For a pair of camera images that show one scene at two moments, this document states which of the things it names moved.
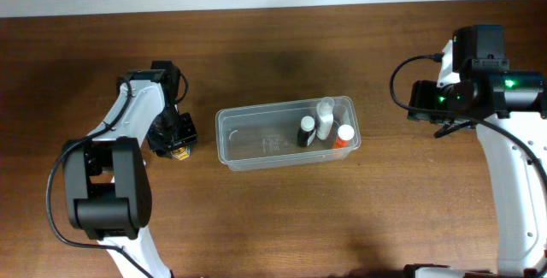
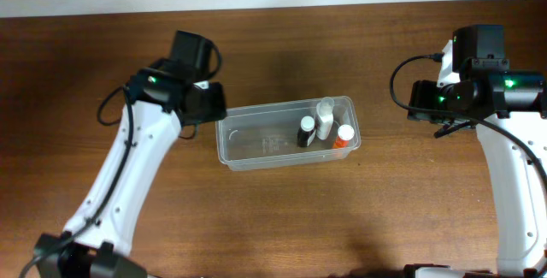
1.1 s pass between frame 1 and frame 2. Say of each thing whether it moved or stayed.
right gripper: stayed
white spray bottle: stayed
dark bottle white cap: stayed
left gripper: moved
